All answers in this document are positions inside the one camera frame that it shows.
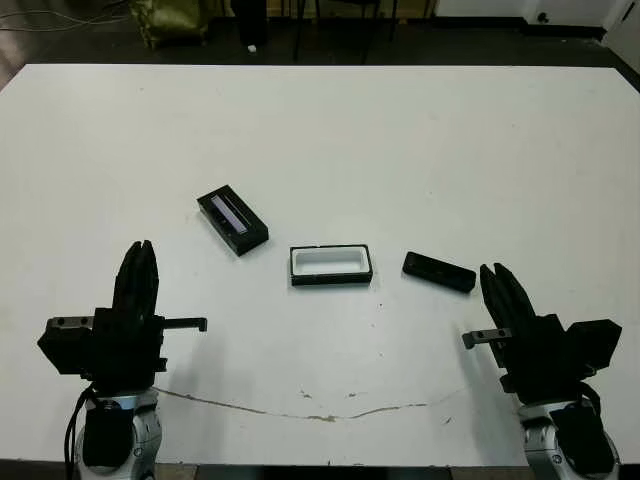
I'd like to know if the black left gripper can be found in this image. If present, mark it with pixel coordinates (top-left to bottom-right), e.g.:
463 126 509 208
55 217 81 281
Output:
47 240 209 396

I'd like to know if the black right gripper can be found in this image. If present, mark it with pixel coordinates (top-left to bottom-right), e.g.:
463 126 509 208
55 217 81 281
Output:
462 262 596 404

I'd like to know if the black slim camera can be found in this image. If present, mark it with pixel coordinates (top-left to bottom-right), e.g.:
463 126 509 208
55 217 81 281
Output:
401 251 477 295

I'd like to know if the black box lid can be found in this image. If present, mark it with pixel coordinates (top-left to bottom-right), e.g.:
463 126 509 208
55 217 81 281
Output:
196 183 271 259

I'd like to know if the black box with white insert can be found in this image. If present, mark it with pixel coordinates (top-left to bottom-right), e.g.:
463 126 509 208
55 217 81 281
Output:
288 243 375 288

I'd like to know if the yellow-green bag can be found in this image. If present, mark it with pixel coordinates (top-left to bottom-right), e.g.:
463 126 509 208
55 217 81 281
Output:
130 0 209 50

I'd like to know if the black upright leg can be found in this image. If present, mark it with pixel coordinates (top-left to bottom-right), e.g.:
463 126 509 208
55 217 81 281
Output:
238 0 269 45

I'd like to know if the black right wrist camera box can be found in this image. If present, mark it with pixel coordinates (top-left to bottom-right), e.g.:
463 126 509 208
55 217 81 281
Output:
564 319 624 372

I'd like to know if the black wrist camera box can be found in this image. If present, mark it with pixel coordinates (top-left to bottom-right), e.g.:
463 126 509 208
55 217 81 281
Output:
37 324 96 377
564 319 624 372

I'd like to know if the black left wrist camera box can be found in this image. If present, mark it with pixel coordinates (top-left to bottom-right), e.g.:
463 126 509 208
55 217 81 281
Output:
37 324 96 377

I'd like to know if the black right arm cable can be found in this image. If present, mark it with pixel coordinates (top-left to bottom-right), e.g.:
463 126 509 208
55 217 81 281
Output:
577 380 607 419

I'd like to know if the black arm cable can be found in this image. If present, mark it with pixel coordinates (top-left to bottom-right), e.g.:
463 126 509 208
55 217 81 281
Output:
63 387 99 480
577 380 607 419

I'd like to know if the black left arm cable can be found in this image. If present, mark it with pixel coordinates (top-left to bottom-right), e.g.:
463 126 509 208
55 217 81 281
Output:
63 387 99 480

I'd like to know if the white floor cable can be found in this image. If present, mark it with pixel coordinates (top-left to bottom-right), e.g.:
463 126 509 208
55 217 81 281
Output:
0 8 129 32

